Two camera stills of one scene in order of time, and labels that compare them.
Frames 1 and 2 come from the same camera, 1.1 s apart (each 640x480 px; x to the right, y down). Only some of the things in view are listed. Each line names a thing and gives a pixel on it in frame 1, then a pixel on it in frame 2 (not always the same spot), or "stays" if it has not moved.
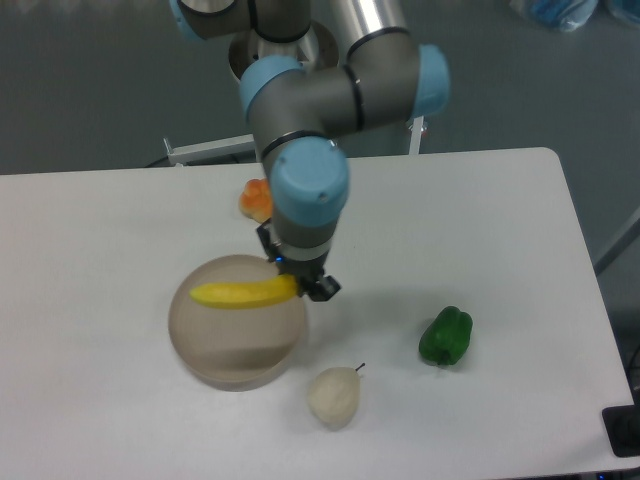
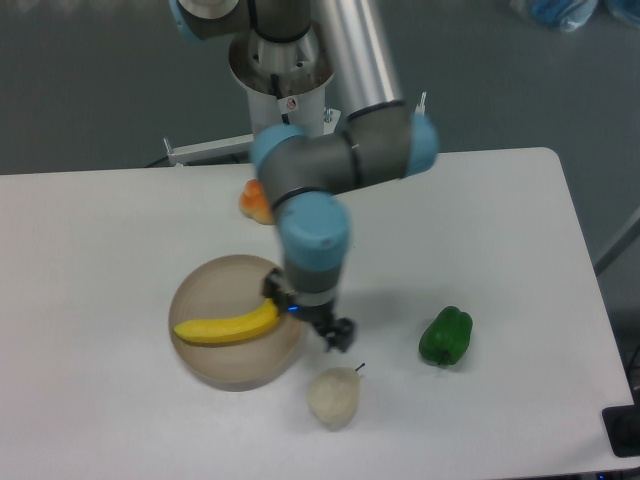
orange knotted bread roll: x=256 y=200 stays
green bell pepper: x=447 y=338 stays
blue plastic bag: x=571 y=15 stays
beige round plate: x=236 y=349 stays
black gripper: x=305 y=265 → x=337 y=334
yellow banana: x=240 y=294 → x=230 y=328
